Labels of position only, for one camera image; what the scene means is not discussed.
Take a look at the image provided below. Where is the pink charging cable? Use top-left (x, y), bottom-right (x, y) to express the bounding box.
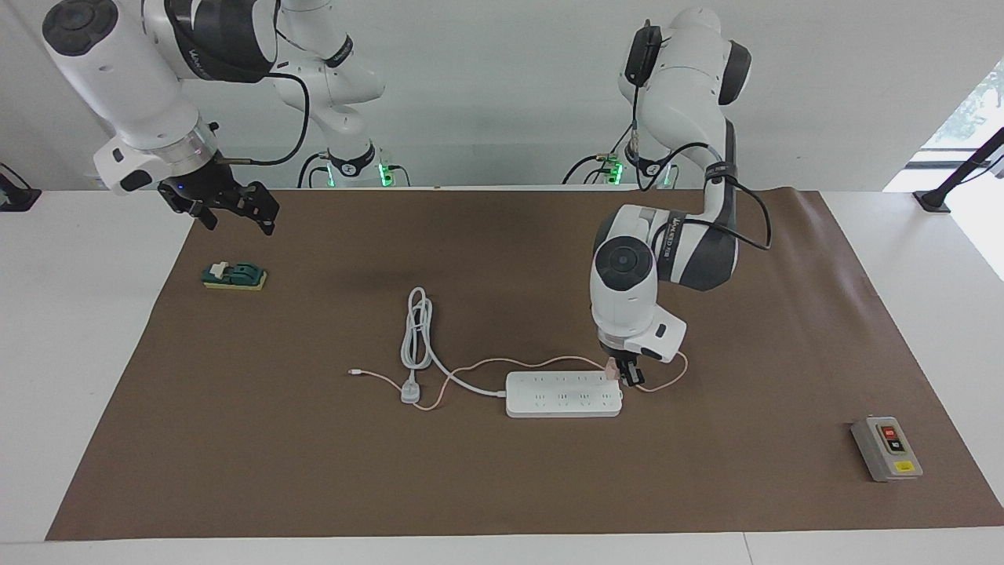
top-left (347, 352), bottom-right (689, 410)

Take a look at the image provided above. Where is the white power strip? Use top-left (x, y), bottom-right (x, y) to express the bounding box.
top-left (504, 370), bottom-right (624, 419)

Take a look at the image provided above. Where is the brown table mat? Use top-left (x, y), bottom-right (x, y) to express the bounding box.
top-left (45, 187), bottom-right (1004, 542)

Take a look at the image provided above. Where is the black table clamp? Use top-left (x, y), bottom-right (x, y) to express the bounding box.
top-left (0, 162), bottom-right (42, 213)

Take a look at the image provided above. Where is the black stand pole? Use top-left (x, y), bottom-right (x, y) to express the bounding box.
top-left (914, 126), bottom-right (1004, 214)

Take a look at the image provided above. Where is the green knife switch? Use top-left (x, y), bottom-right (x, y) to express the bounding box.
top-left (202, 261), bottom-right (268, 293)

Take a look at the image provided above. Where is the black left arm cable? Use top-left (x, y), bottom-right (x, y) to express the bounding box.
top-left (561, 71), bottom-right (773, 252)

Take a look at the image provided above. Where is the white power strip cord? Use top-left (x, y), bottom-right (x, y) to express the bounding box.
top-left (400, 287), bottom-right (509, 405)

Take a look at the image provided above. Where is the grey on-off switch box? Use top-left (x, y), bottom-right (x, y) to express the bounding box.
top-left (850, 416), bottom-right (924, 483)

